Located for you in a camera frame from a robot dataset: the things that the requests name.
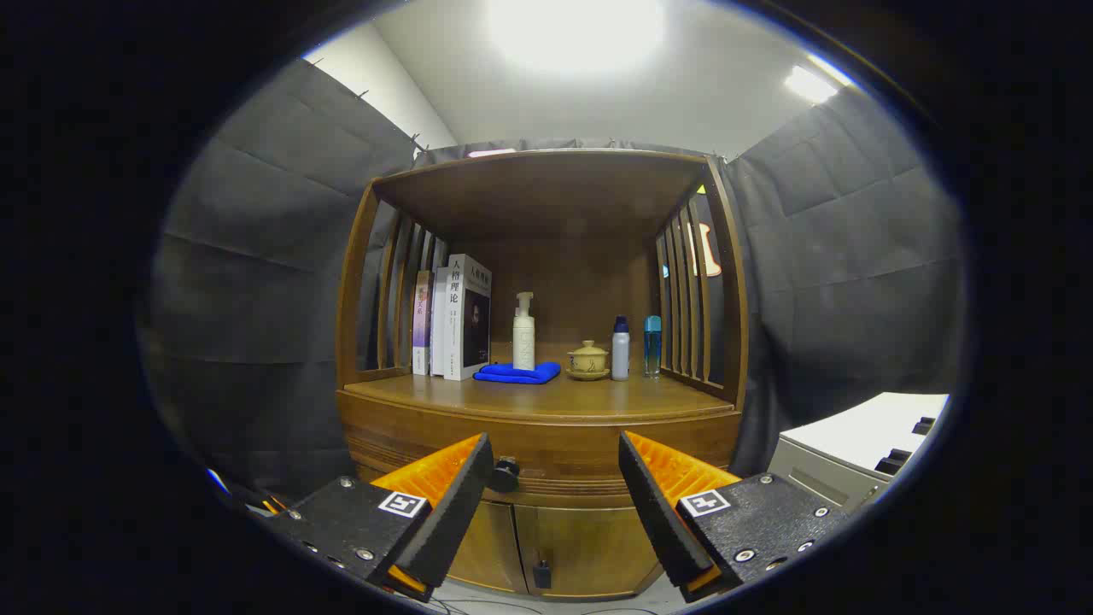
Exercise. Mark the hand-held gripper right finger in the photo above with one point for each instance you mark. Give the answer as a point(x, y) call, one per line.
point(659, 512)

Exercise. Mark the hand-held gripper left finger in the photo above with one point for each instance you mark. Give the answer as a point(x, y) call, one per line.
point(452, 504)

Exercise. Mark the wooden drawer with black knob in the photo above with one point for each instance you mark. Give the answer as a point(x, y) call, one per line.
point(564, 453)

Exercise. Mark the wooden cabinet door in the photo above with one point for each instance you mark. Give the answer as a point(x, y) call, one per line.
point(491, 547)
point(589, 547)

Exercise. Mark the wooden countertop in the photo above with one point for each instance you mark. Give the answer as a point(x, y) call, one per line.
point(589, 397)

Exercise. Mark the wooden cabinet with slatted sides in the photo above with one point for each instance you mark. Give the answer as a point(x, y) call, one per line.
point(546, 196)

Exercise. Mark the folded blue cloth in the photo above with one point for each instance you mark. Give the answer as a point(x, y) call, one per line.
point(517, 373)

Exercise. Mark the clear blue bottle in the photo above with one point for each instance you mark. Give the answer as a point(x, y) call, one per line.
point(652, 350)

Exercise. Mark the white bottle with blue cap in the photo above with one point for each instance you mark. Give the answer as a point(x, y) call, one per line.
point(621, 354)

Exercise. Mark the yellow lidded teacup with saucer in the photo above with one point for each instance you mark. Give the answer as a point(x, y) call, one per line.
point(587, 359)

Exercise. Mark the white pump bottle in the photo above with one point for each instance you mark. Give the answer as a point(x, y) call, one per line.
point(523, 342)

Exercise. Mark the thin white book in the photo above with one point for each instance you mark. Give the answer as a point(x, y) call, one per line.
point(438, 325)

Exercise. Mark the white book with portrait cover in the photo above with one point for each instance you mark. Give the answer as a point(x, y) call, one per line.
point(470, 325)

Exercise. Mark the book with purple spine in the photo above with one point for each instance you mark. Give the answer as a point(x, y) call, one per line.
point(421, 325)

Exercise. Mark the white and grey appliance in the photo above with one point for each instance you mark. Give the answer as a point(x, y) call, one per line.
point(854, 436)

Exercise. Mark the strip ceiling light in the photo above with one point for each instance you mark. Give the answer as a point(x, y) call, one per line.
point(809, 84)

